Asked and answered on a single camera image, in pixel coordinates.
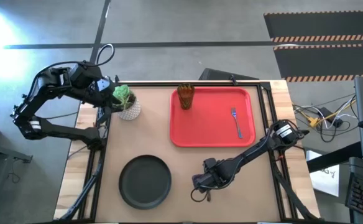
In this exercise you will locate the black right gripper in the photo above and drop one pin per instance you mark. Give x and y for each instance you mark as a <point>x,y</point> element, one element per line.
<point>215,179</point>

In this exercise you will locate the black power adapter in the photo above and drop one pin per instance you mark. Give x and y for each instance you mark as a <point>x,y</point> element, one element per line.
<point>326,112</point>

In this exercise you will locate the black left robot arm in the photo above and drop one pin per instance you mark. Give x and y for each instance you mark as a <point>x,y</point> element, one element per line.
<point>60,132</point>

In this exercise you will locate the bluish metal fork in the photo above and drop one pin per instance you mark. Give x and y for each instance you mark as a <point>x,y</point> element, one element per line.
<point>237,123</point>

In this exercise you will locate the black clamp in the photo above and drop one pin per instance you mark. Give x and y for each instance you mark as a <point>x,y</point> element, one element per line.
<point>233,80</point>

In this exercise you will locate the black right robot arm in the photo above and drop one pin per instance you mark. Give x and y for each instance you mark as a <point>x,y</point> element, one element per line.
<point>256,149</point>

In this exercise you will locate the black mat orange striped edge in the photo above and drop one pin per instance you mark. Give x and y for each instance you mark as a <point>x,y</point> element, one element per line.
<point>324,62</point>
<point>324,25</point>

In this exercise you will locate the black aluminium table frame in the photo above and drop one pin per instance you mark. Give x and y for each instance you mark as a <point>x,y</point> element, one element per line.
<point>261,105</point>

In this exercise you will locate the white printed paper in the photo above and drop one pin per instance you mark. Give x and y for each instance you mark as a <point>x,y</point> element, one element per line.
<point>324,177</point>

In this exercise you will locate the dark round plate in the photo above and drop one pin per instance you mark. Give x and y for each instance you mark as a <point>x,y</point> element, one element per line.
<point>145,182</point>

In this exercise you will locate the black workstation support bar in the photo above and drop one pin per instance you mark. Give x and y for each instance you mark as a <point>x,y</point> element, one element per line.
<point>333,157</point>

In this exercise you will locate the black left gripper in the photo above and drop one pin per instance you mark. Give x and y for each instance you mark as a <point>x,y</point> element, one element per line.
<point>105,98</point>

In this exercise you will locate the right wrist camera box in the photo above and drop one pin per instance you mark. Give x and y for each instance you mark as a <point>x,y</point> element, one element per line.
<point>198,180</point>

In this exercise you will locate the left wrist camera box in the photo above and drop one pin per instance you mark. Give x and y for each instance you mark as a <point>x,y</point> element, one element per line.
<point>103,85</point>

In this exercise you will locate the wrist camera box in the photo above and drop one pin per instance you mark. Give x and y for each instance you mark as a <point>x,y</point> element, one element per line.
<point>103,85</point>
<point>198,180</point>

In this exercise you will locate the faceted translucent plastic cup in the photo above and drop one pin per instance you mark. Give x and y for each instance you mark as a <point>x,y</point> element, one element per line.
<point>186,96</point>

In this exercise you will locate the red plastic tray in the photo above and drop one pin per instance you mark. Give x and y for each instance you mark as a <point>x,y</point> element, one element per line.
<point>212,124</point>

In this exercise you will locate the succulent in white patterned pot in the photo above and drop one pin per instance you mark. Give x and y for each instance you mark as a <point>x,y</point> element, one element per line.
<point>127,102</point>

